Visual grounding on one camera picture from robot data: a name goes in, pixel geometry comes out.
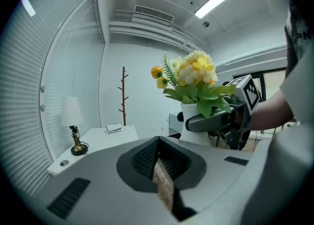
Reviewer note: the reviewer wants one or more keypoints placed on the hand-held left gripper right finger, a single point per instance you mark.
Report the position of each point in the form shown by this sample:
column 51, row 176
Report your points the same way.
column 216, row 177

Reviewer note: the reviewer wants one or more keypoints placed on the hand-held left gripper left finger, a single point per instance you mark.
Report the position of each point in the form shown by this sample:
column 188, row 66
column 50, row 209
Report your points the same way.
column 103, row 184

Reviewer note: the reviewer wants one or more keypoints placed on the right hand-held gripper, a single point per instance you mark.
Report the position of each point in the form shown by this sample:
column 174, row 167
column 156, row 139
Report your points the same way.
column 249, row 91

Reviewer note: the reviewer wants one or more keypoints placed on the white vase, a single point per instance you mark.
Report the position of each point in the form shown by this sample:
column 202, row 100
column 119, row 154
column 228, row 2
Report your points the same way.
column 190, row 112

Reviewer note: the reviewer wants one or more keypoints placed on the yellow artificial flowers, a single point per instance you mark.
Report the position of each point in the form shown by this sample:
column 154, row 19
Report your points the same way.
column 196, row 72

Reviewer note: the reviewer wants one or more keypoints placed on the person's right forearm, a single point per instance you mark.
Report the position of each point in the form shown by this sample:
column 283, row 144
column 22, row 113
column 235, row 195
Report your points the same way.
column 269, row 113

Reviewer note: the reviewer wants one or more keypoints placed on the white box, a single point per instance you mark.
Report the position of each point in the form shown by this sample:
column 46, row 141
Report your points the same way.
column 113, row 128

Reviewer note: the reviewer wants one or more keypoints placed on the wooden coat rack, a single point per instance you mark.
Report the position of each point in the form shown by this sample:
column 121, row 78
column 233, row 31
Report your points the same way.
column 123, row 91

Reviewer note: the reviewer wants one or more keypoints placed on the black framed window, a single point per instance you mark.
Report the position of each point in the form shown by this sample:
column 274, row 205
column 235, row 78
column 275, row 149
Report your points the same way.
column 262, row 82

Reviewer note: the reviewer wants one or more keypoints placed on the white shade table lamp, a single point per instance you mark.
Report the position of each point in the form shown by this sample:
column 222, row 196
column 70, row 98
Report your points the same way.
column 71, row 111

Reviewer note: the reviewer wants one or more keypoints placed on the round ceiling detector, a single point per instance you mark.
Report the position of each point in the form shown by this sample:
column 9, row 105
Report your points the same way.
column 205, row 24

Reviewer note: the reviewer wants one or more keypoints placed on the white round knob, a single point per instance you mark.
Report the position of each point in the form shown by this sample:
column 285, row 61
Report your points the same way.
column 43, row 88
column 42, row 107

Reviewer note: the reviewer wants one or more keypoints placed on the white ceiling pipes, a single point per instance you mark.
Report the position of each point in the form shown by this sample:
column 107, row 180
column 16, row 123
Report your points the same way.
column 147, row 32

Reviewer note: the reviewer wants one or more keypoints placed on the person's white shirt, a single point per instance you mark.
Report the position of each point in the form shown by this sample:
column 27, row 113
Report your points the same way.
column 299, row 91

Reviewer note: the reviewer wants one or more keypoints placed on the white air conditioner vent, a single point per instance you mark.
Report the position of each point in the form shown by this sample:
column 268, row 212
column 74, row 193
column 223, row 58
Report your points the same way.
column 153, row 14

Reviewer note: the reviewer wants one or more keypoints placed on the white window blinds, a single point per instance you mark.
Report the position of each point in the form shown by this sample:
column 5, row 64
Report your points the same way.
column 22, row 84

